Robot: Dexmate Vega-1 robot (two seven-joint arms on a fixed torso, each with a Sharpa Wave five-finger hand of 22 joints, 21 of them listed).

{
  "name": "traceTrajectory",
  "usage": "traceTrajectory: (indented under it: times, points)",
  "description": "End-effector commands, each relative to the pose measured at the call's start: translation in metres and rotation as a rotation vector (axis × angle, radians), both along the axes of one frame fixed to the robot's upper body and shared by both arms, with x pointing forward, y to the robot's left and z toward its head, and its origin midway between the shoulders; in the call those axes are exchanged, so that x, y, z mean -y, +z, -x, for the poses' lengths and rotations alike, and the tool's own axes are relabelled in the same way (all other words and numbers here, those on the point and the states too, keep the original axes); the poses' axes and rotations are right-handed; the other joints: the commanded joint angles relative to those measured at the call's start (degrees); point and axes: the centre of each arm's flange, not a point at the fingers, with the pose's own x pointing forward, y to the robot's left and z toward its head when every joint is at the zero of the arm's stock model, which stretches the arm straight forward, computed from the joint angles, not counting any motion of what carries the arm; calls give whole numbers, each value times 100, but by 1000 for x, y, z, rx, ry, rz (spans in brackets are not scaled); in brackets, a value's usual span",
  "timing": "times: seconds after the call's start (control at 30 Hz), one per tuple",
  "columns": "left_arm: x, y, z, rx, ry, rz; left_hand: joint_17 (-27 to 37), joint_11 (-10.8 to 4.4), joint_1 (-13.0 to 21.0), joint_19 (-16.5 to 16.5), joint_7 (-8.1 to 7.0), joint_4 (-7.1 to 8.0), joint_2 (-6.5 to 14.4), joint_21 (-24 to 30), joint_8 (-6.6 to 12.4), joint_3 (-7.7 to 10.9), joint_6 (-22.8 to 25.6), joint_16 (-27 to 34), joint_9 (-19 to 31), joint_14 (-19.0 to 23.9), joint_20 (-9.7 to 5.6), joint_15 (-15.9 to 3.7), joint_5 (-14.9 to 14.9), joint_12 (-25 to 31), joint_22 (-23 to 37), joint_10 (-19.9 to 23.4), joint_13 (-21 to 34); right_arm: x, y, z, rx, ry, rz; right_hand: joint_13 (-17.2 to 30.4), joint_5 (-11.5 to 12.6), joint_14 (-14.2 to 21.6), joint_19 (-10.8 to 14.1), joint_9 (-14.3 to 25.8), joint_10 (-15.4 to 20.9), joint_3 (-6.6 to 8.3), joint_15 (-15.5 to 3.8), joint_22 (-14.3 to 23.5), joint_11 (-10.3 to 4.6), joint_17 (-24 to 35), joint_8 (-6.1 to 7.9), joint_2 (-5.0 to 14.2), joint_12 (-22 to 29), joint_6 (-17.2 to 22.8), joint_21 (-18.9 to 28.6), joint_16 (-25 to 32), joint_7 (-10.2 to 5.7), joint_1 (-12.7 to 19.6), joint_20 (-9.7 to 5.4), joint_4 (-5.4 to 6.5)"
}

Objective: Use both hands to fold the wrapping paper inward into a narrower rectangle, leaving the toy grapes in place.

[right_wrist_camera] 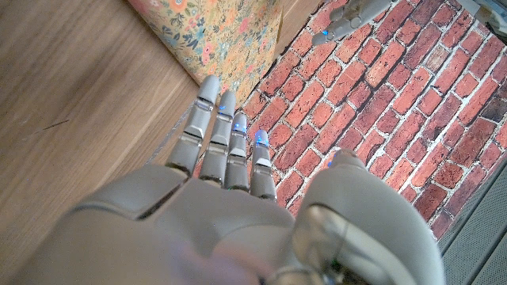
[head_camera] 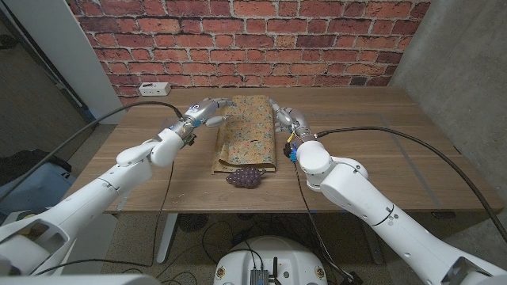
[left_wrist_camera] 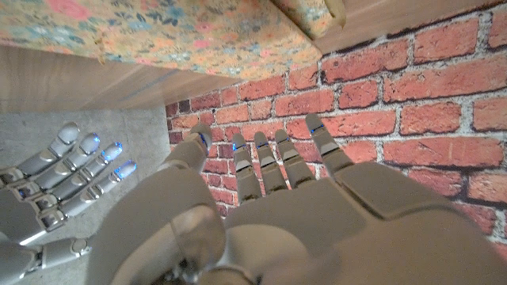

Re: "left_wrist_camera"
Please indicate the tan cloth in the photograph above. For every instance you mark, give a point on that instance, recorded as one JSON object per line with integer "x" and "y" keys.
{"x": 178, "y": 35}

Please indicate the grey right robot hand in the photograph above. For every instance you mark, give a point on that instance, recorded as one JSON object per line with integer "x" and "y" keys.
{"x": 24, "y": 213}

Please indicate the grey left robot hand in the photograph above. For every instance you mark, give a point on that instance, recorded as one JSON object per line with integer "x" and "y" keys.
{"x": 317, "y": 229}

